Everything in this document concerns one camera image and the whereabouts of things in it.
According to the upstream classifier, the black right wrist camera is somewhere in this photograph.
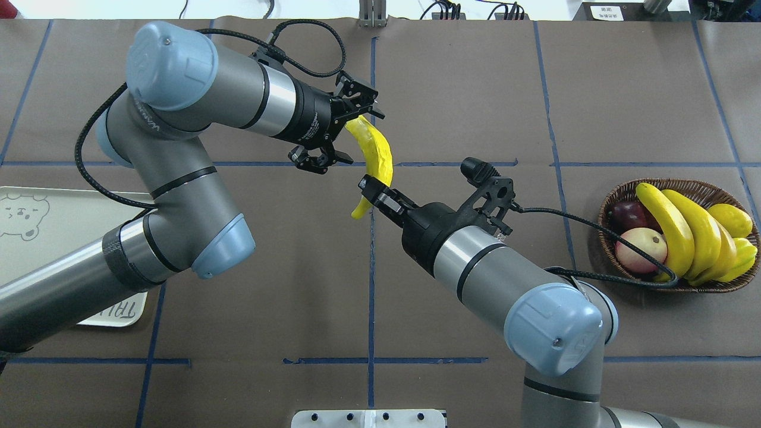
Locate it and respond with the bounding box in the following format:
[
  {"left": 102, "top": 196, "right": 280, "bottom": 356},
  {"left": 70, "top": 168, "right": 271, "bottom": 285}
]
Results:
[{"left": 457, "top": 157, "right": 515, "bottom": 236}]

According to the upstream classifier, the yellow-green banana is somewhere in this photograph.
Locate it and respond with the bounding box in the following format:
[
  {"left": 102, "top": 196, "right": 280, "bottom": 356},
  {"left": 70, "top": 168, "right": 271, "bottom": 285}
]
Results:
[{"left": 345, "top": 116, "right": 394, "bottom": 187}]

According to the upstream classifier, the aluminium frame post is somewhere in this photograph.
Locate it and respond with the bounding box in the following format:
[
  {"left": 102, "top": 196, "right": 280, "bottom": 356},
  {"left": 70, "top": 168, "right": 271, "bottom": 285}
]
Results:
[{"left": 358, "top": 0, "right": 388, "bottom": 28}]

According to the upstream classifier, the pink white peach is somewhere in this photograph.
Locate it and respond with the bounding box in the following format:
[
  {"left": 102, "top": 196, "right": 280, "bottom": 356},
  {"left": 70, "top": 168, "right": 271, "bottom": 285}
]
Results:
[{"left": 615, "top": 228, "right": 668, "bottom": 275}]

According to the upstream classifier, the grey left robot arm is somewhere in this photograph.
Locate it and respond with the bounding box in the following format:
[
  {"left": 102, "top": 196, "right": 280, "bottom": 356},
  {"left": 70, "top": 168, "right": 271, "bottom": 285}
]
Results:
[{"left": 1, "top": 20, "right": 384, "bottom": 362}]

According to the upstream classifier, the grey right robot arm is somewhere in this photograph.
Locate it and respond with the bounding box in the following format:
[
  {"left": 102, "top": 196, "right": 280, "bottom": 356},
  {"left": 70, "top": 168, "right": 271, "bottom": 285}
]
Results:
[{"left": 359, "top": 172, "right": 706, "bottom": 427}]

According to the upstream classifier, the yellow banana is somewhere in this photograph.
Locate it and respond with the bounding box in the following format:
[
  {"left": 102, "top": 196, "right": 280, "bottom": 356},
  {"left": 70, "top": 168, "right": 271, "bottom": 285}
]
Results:
[
  {"left": 663, "top": 189, "right": 721, "bottom": 280},
  {"left": 687, "top": 224, "right": 737, "bottom": 287},
  {"left": 635, "top": 182, "right": 695, "bottom": 278}
]

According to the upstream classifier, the black box with label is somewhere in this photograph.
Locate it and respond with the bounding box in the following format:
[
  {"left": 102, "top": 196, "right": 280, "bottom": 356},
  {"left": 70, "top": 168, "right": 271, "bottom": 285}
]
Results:
[{"left": 573, "top": 1, "right": 692, "bottom": 22}]

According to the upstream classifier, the white bear plastic tray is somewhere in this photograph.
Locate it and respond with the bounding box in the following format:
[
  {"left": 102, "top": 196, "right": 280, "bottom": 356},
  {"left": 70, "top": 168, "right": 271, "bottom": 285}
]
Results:
[{"left": 0, "top": 186, "right": 155, "bottom": 328}]

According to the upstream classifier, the yellow starfruit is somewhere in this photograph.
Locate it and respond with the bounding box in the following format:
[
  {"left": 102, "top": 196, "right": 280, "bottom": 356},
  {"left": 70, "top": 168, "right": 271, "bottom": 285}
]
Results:
[{"left": 716, "top": 238, "right": 758, "bottom": 282}]

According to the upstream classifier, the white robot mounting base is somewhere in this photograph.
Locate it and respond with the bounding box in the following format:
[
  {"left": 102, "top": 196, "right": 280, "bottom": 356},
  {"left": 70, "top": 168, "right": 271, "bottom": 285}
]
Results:
[{"left": 291, "top": 408, "right": 448, "bottom": 427}]

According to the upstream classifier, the yellow lemon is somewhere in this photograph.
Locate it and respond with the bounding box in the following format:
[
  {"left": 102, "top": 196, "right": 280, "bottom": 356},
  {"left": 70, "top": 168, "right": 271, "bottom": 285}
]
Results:
[{"left": 707, "top": 203, "right": 753, "bottom": 238}]

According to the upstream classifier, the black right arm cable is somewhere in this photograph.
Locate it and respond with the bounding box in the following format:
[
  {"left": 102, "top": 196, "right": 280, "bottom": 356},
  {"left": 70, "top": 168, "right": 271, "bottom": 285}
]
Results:
[{"left": 508, "top": 202, "right": 680, "bottom": 289}]

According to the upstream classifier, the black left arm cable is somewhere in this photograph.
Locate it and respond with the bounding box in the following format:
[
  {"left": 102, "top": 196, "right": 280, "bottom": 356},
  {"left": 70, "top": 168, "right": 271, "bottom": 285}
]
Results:
[{"left": 74, "top": 19, "right": 348, "bottom": 210}]

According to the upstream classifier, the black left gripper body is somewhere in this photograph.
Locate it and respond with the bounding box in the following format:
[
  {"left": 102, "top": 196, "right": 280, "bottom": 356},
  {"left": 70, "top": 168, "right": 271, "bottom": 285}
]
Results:
[{"left": 288, "top": 80, "right": 354, "bottom": 150}]

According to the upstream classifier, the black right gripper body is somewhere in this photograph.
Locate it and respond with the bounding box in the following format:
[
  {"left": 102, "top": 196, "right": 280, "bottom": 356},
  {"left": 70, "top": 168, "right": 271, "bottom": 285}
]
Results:
[{"left": 401, "top": 202, "right": 473, "bottom": 276}]

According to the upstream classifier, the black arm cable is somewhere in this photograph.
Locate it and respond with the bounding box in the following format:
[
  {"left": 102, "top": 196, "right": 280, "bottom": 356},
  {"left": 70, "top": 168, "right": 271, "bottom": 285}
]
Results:
[
  {"left": 74, "top": 19, "right": 348, "bottom": 210},
  {"left": 508, "top": 202, "right": 680, "bottom": 289}
]

